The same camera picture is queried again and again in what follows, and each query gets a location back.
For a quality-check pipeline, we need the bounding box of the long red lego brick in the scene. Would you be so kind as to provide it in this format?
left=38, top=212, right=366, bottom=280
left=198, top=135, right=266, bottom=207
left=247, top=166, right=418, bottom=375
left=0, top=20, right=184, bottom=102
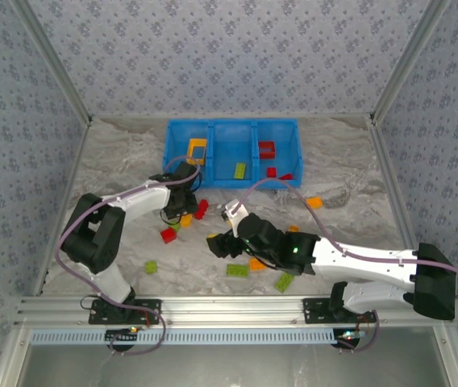
left=194, top=198, right=210, bottom=221

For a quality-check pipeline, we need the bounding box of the yellow square lego frame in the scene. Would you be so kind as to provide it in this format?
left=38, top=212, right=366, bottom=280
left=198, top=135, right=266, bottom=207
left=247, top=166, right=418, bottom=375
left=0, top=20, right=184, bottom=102
left=186, top=138, right=209, bottom=166

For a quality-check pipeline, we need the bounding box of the red square lego frame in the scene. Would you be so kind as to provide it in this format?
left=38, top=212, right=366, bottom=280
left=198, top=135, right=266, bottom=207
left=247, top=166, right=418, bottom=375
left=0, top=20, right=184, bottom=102
left=257, top=140, right=277, bottom=158

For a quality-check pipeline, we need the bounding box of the small black electronics board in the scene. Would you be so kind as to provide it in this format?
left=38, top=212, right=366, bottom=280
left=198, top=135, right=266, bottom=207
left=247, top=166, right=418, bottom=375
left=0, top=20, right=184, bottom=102
left=332, top=328, right=369, bottom=348
left=105, top=328, right=140, bottom=344

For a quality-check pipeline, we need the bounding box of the grey metal panel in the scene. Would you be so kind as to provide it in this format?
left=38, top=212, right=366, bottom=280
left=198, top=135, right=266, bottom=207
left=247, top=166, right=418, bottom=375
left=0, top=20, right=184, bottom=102
left=0, top=326, right=458, bottom=387

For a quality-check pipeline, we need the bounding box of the long aluminium mounting rail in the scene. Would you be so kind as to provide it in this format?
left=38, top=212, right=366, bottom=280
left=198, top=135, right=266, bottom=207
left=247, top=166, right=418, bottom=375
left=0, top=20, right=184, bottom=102
left=13, top=295, right=455, bottom=328

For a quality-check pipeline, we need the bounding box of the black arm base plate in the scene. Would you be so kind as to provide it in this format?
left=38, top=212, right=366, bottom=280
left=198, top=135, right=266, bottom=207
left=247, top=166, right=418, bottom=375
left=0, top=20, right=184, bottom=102
left=88, top=298, right=163, bottom=326
left=301, top=298, right=377, bottom=326

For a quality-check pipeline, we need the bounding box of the light blue slotted cable duct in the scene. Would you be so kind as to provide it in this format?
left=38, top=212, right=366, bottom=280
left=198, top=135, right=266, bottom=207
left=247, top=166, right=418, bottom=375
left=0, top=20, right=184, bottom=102
left=30, top=327, right=339, bottom=347

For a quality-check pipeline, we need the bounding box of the aluminium table edge rail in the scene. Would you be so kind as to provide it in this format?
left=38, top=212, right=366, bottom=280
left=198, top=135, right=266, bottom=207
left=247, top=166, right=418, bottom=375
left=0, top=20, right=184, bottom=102
left=31, top=119, right=95, bottom=298

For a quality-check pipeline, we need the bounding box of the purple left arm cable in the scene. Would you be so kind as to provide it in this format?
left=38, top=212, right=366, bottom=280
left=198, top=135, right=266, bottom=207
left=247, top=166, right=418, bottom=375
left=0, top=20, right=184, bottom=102
left=55, top=155, right=169, bottom=356

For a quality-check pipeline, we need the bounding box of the aluminium frame post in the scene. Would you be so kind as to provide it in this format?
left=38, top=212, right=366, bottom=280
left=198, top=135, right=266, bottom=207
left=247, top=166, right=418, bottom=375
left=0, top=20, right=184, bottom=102
left=368, top=0, right=454, bottom=124
left=10, top=0, right=94, bottom=126

